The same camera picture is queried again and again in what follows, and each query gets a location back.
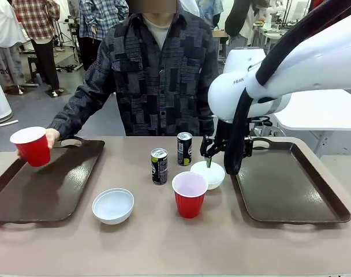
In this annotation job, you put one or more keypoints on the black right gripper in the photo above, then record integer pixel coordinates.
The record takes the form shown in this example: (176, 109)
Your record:
(223, 135)

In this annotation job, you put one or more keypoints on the white bowl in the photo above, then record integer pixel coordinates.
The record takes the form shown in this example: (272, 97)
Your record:
(113, 206)
(216, 177)

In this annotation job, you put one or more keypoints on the red plastic cup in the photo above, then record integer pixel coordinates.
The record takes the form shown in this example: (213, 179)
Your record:
(190, 202)
(31, 147)

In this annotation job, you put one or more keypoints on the person right forearm patchwork sleeve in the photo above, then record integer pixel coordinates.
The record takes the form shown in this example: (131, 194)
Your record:
(77, 112)

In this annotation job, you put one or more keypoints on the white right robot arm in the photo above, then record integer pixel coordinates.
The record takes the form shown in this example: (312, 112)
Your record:
(308, 57)

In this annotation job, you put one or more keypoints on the person right hand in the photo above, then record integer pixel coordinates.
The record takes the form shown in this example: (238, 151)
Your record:
(52, 137)

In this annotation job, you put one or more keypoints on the black drink can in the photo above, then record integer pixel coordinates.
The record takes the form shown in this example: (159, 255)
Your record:
(184, 150)
(159, 170)

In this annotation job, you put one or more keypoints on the person in patchwork shirt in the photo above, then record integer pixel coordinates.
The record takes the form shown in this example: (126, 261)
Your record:
(164, 86)

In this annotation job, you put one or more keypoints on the dark brown serving tray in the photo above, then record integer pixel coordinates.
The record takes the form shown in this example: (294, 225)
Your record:
(48, 184)
(288, 184)

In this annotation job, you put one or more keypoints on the white side table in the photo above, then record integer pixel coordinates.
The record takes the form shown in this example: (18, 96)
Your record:
(319, 112)

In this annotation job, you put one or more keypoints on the bystander in black jacket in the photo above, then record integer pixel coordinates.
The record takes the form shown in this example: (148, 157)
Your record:
(240, 20)

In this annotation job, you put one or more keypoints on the bystander in blue plaid shirt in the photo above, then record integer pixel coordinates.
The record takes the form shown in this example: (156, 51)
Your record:
(100, 20)

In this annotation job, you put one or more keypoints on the black stool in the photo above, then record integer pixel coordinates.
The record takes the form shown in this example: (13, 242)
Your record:
(34, 67)

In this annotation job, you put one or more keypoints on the white plastic pipe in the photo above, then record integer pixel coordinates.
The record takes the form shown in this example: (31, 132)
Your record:
(5, 122)

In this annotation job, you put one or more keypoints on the bystander in red plaid shirt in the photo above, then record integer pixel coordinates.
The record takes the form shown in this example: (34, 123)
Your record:
(37, 26)

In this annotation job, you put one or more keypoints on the bystander in white top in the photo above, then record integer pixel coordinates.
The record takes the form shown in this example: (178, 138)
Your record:
(2, 29)

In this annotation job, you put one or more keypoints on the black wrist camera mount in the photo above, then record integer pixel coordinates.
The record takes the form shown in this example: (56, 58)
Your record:
(248, 147)

